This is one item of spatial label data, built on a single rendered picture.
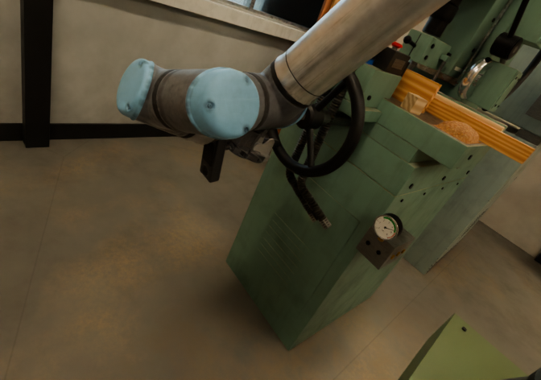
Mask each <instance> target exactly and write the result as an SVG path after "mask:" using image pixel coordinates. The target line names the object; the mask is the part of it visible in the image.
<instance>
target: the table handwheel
mask: <svg viewBox="0 0 541 380"><path fill-rule="evenodd" d="M345 88H347V90H348V92H349V98H350V102H351V117H350V116H348V115H347V114H345V113H343V112H340V111H337V114H336V115H335V118H334V119H333V120H332V125H334V126H349V132H348V134H347V136H346V139H345V141H344V143H343V145H342V146H341V148H340V150H339V151H338V152H337V153H336V154H335V155H334V156H333V157H332V158H331V159H330V160H328V161H327V162H325V163H322V164H319V165H316V166H315V161H314V134H313V130H315V129H318V128H319V127H320V126H321V125H325V124H328V123H329V122H330V121H331V116H330V113H329V112H328V111H327V110H323V108H324V107H325V106H326V105H327V104H328V103H329V102H330V101H331V100H332V99H333V98H335V97H336V96H337V95H338V94H339V93H341V92H342V91H343V90H344V89H345ZM364 122H365V99H364V94H363V91H362V88H361V84H360V81H359V80H358V78H357V76H356V74H355V72H352V73H351V74H349V75H348V76H347V77H346V78H345V79H343V80H342V82H341V83H340V84H338V85H337V86H336V87H335V88H334V89H333V90H332V91H331V92H330V93H329V94H328V95H327V96H326V97H325V98H323V99H322V100H321V101H320V102H319V103H318V104H311V105H310V106H309V107H308V108H307V111H306V113H305V115H304V116H303V117H302V118H301V119H300V120H299V121H298V122H297V123H296V125H297V126H298V127H299V128H300V129H306V135H307V147H308V165H303V164H301V163H298V162H296V161H295V160H294V159H293V158H292V157H291V156H290V155H289V154H288V153H287V152H286V151H285V149H284V148H283V145H282V143H281V141H280V139H279V134H278V129H269V130H268V132H267V134H268V138H272V139H276V140H279V142H280V144H279V146H278V147H272V149H273V151H274V153H275V155H276V156H277V158H278V159H279V161H280V162H281V163H282V164H283V165H284V166H285V167H286V168H287V169H289V170H290V171H292V172H294V173H295V174H297V175H300V176H305V177H320V176H326V175H327V174H330V173H332V172H333V171H335V170H336V169H338V168H339V167H341V166H342V165H343V164H344V163H345V162H346V161H347V160H348V159H349V157H350V156H351V155H352V153H353V152H354V150H355V149H356V147H357V145H358V143H359V140H360V138H361V134H362V131H363V127H364Z"/></svg>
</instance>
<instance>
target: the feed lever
mask: <svg viewBox="0 0 541 380"><path fill-rule="evenodd" d="M529 1H530V0H522V2H521V5H520V7H519V8H518V12H517V14H516V16H515V18H514V21H513V23H512V26H511V28H510V31H509V33H507V32H503V33H501V34H500V35H499V36H498V37H497V38H496V39H495V40H494V42H493V44H492V46H491V48H490V50H489V53H490V55H493V56H496V57H499V58H500V63H501V64H505V63H506V61H507V60H510V59H511V58H512V57H513V56H514V55H515V54H516V53H517V51H518V50H519V48H520V47H521V45H522V42H523V39H522V37H519V36H516V35H514V33H515V32H516V30H517V28H518V25H519V23H520V21H521V18H522V16H523V14H524V11H525V9H526V8H527V4H528V2H529Z"/></svg>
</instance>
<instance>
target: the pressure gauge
mask: <svg viewBox="0 0 541 380"><path fill-rule="evenodd" d="M384 227H387V228H388V229H384ZM391 229H392V230H391ZM402 231H403V223H402V222H401V220H400V219H399V217H398V216H396V215H394V214H393V213H385V214H382V215H379V216H377V217H376V218H375V220H374V232H375V233H376V235H377V236H378V240H379V241H380V242H383V241H384V240H385V241H390V240H393V239H394V238H396V237H398V236H399V235H400V234H401V232H402Z"/></svg>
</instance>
